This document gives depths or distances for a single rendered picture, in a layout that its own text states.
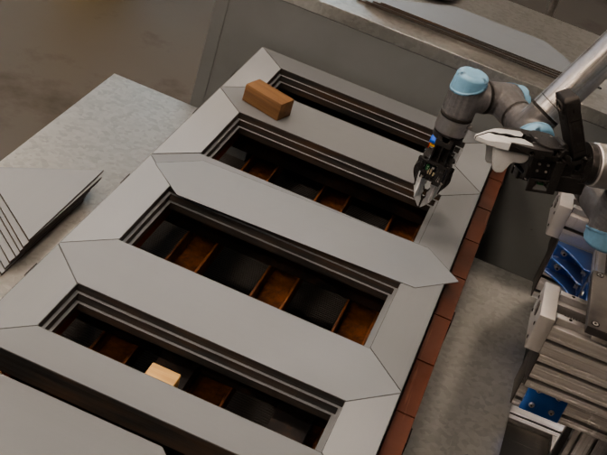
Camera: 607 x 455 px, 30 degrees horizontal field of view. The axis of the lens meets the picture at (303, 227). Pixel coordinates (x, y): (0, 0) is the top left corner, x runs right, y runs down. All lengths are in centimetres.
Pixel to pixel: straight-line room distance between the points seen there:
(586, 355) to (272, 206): 77
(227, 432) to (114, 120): 123
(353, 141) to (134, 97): 62
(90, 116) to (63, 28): 218
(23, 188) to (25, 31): 252
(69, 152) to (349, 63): 91
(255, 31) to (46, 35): 185
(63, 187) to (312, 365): 77
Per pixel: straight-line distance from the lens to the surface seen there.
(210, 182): 262
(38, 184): 262
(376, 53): 327
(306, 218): 259
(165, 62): 506
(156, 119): 305
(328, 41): 330
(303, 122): 299
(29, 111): 447
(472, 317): 283
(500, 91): 256
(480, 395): 260
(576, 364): 241
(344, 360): 222
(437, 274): 257
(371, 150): 296
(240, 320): 223
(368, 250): 256
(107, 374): 204
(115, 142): 291
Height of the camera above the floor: 223
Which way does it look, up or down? 32 degrees down
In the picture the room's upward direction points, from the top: 19 degrees clockwise
